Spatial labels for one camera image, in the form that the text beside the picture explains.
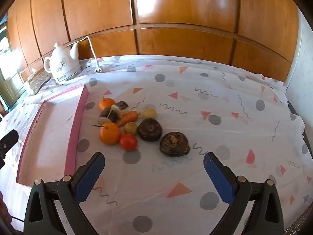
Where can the white ceramic electric kettle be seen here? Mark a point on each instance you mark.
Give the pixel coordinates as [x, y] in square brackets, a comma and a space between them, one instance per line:
[63, 66]

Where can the dark brown round fruit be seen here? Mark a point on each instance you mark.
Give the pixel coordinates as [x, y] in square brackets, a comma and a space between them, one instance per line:
[150, 129]
[174, 144]

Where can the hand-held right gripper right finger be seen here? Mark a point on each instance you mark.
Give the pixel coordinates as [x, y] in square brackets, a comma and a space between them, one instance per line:
[217, 178]

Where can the wicker chair seat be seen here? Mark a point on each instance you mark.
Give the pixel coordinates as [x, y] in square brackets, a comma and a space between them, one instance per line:
[300, 225]

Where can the glass-fronted wooden cabinet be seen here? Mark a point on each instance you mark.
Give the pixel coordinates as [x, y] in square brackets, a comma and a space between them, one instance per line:
[9, 85]

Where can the pink shallow tray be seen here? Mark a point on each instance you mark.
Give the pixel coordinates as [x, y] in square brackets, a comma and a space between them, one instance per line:
[53, 127]

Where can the small orange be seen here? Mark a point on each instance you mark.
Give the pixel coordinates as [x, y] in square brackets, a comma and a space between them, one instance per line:
[106, 104]

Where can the woven tissue box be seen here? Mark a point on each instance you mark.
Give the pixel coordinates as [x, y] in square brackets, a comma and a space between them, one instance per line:
[36, 82]

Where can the pale yellow round fruit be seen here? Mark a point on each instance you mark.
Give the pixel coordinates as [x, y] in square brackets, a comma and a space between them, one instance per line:
[150, 113]

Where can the large orange with stem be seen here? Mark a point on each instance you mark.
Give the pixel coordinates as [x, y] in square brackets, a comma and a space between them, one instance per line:
[110, 133]

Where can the red tomato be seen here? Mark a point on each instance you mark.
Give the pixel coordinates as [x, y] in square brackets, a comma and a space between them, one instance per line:
[128, 142]

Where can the orange carrot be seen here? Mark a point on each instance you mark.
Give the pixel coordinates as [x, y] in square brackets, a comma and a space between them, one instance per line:
[127, 118]

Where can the wooden panelled cabinet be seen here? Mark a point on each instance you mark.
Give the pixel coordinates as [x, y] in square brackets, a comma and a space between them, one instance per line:
[171, 17]

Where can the small yellow-green round fruit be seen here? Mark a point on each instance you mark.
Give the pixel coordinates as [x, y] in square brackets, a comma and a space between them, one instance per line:
[130, 128]

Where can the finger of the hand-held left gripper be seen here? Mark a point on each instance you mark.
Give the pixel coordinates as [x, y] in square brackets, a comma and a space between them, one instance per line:
[8, 139]

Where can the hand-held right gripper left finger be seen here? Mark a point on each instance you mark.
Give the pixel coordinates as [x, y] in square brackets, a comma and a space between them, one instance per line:
[89, 176]

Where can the white patterned tablecloth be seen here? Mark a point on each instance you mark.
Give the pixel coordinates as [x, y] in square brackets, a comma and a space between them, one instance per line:
[183, 90]

